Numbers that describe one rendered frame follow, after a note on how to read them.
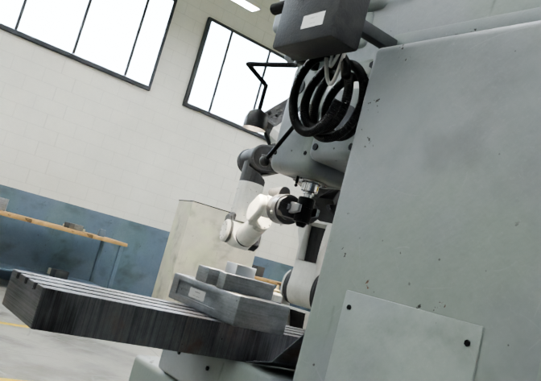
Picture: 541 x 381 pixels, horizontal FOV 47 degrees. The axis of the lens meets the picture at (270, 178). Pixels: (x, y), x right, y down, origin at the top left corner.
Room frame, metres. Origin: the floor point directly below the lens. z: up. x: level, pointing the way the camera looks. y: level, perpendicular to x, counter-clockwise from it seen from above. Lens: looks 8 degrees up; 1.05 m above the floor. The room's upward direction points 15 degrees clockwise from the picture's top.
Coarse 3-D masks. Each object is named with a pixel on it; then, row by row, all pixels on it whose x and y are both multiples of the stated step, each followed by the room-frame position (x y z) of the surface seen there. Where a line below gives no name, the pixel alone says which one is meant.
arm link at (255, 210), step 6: (258, 198) 1.90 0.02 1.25; (264, 198) 1.89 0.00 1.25; (252, 204) 1.94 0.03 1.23; (258, 204) 1.89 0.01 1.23; (264, 204) 1.88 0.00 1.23; (252, 210) 1.93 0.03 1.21; (258, 210) 1.89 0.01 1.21; (264, 210) 1.89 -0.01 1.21; (246, 216) 1.96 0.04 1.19; (252, 216) 1.92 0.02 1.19; (258, 216) 1.91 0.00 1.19; (252, 222) 1.95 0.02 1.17; (258, 222) 1.98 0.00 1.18; (264, 222) 1.99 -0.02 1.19; (270, 222) 2.00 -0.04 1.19; (258, 228) 1.98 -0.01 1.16; (264, 228) 1.98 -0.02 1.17
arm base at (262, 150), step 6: (264, 144) 2.14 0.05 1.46; (252, 150) 2.14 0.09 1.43; (258, 150) 2.13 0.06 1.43; (264, 150) 2.14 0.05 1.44; (270, 150) 2.15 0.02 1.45; (252, 156) 2.13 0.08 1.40; (258, 156) 2.13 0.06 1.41; (252, 162) 2.13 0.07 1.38; (258, 162) 2.13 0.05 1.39; (270, 162) 2.15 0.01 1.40; (240, 168) 2.25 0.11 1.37; (258, 168) 2.14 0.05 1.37; (264, 168) 2.14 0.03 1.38; (270, 168) 2.15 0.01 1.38; (264, 174) 2.23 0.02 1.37; (270, 174) 2.20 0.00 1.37
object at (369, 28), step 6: (366, 24) 1.33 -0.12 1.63; (372, 24) 1.34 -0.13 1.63; (366, 30) 1.33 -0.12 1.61; (372, 30) 1.34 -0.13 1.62; (378, 30) 1.35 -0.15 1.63; (366, 36) 1.35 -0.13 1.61; (372, 36) 1.34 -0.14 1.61; (378, 36) 1.35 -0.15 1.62; (384, 36) 1.36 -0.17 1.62; (390, 36) 1.38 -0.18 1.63; (372, 42) 1.37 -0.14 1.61; (378, 42) 1.36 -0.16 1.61; (384, 42) 1.37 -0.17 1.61; (390, 42) 1.38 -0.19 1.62; (396, 42) 1.39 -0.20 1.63
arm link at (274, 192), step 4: (272, 188) 1.93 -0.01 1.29; (276, 188) 1.90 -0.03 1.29; (280, 188) 1.86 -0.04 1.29; (284, 188) 1.87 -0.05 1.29; (288, 188) 1.87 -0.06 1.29; (268, 192) 1.95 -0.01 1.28; (272, 192) 1.92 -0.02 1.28; (276, 192) 1.89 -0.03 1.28; (280, 192) 1.86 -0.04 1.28; (284, 192) 1.87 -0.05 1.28; (288, 192) 1.87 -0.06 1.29; (268, 196) 1.89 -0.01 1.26; (272, 196) 1.93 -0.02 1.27; (276, 196) 1.84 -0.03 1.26; (268, 200) 1.88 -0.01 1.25; (268, 204) 1.85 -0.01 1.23; (268, 208) 1.84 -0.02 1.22; (264, 212) 1.89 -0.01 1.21; (268, 212) 1.85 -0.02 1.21; (264, 216) 1.89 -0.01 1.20; (268, 216) 1.86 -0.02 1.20; (272, 220) 1.86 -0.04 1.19
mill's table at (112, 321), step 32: (32, 288) 1.28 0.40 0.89; (64, 288) 1.32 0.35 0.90; (96, 288) 1.47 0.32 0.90; (32, 320) 1.24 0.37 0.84; (64, 320) 1.27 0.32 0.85; (96, 320) 1.30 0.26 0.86; (128, 320) 1.34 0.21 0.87; (160, 320) 1.39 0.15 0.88; (192, 320) 1.43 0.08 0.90; (192, 352) 1.44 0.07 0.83; (224, 352) 1.49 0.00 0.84; (256, 352) 1.54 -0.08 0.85
